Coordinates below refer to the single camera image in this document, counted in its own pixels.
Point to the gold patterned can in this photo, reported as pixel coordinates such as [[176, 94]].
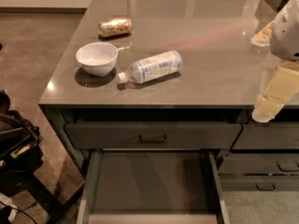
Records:
[[115, 26]]

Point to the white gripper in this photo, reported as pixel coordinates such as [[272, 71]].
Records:
[[286, 34]]

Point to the black equipment cart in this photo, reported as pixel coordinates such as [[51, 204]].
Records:
[[19, 143]]

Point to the grey top right drawer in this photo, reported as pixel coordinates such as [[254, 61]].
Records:
[[273, 136]]

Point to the grey bottom right drawer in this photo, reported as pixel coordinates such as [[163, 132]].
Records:
[[260, 183]]

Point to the grey top left drawer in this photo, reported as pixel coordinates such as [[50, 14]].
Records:
[[152, 135]]

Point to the grey middle right drawer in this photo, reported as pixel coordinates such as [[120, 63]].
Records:
[[259, 164]]

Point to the white bowl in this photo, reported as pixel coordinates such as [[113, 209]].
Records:
[[97, 58]]

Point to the white cable plug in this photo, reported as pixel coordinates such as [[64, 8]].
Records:
[[8, 210]]

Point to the blue label plastic bottle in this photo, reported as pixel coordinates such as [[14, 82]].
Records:
[[151, 68]]

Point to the open grey middle drawer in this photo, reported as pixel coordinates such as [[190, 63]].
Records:
[[152, 187]]

